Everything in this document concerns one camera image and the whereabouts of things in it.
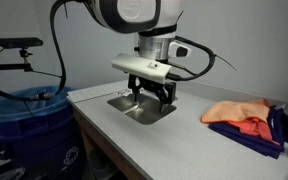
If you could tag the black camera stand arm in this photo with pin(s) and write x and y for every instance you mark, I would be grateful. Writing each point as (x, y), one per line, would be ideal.
(7, 67)

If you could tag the light blue bin liner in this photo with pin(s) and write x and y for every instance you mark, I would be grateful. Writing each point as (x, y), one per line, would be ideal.
(14, 106)

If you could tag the stainless steel sink basin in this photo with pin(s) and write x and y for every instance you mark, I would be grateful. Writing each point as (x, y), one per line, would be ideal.
(140, 111)

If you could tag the black stereo camera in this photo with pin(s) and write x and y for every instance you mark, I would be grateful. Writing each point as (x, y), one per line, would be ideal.
(19, 42)

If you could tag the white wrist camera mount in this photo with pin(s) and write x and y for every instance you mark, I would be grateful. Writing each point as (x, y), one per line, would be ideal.
(140, 66)

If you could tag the orange cloth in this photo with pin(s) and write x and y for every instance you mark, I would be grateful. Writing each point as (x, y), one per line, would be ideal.
(234, 110)

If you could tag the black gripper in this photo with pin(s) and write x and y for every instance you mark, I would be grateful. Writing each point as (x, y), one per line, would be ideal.
(150, 85)

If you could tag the dark blue recycling bin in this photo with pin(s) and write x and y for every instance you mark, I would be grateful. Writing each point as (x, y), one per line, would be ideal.
(34, 146)

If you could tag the dark blue cloth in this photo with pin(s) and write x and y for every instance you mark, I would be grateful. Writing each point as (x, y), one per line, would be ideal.
(247, 141)

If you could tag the red cloth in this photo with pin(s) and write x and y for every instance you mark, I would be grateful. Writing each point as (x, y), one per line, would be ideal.
(260, 128)

